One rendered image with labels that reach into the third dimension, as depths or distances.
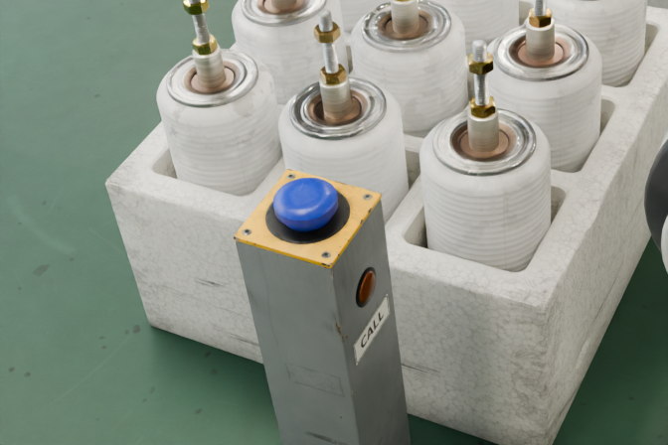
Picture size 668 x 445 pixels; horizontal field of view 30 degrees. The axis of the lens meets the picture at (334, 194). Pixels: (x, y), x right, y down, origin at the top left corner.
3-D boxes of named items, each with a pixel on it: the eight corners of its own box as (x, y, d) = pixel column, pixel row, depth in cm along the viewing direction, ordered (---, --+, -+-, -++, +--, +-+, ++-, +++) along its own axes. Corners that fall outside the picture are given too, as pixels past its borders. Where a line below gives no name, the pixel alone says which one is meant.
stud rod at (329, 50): (337, 100, 95) (326, 17, 90) (327, 96, 95) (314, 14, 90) (345, 92, 95) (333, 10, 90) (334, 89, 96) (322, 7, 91)
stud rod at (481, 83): (491, 131, 90) (487, 46, 85) (477, 132, 90) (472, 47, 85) (489, 122, 91) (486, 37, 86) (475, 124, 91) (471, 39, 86)
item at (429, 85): (369, 159, 120) (348, 0, 108) (468, 151, 119) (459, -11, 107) (370, 227, 112) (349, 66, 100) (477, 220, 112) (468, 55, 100)
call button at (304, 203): (351, 207, 79) (347, 183, 78) (321, 248, 76) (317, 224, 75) (296, 193, 81) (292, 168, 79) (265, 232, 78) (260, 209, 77)
